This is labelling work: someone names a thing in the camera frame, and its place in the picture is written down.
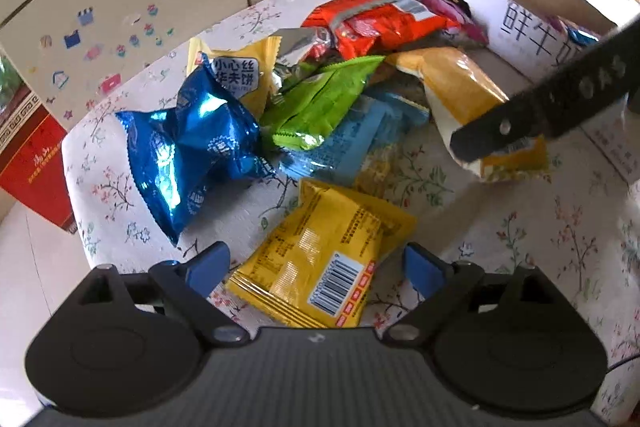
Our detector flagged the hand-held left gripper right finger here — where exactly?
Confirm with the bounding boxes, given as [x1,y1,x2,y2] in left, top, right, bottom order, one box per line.
[381,242,568,347]

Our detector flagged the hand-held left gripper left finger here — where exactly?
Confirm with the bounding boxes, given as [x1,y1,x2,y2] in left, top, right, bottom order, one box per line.
[75,241,251,348]

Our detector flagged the yellow and white snack bag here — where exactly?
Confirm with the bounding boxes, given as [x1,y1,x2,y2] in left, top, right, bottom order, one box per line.
[385,47,551,184]

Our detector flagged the yellow barcode snack packet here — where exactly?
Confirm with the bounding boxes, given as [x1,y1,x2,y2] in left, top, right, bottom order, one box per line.
[225,178,418,330]

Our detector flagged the yellow wafer packet white label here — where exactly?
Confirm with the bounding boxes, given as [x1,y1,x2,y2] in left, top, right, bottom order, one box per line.
[186,36,283,122]

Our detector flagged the small blue packet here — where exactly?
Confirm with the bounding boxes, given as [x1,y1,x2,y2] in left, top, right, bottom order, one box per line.
[566,26,599,46]

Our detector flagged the floral tablecloth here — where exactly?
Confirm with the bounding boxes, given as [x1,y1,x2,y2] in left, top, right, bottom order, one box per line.
[62,0,640,423]

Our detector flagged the blue foil snack packet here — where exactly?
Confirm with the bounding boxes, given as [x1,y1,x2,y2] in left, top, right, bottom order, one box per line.
[115,54,277,248]

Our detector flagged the pink snack packet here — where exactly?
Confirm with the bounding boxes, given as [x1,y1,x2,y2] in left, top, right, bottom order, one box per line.
[424,0,490,46]

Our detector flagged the light blue snack packet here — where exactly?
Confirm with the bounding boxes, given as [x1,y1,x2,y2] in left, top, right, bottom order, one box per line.
[279,91,432,190]

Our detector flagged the orange snack packet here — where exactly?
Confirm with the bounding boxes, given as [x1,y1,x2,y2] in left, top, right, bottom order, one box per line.
[300,0,463,60]

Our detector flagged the green snack packet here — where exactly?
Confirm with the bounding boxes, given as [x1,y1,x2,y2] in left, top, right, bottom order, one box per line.
[260,56,386,152]

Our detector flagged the red gift box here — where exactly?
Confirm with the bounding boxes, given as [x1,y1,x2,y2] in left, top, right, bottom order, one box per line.
[0,84,79,236]

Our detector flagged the silver foil packet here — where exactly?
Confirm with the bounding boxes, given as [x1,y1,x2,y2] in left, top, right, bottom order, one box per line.
[272,27,347,80]

